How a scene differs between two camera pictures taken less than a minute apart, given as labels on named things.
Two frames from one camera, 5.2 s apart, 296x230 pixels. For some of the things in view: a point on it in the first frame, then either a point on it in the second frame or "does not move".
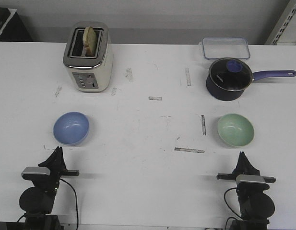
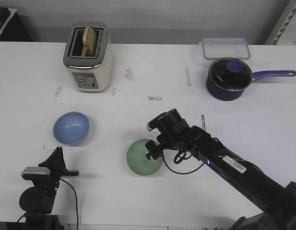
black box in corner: (8, 26) does not move
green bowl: (235, 131) -> (137, 161)
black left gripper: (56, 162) does not move
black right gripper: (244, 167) -> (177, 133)
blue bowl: (70, 128) does not move
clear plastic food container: (225, 47) does not move
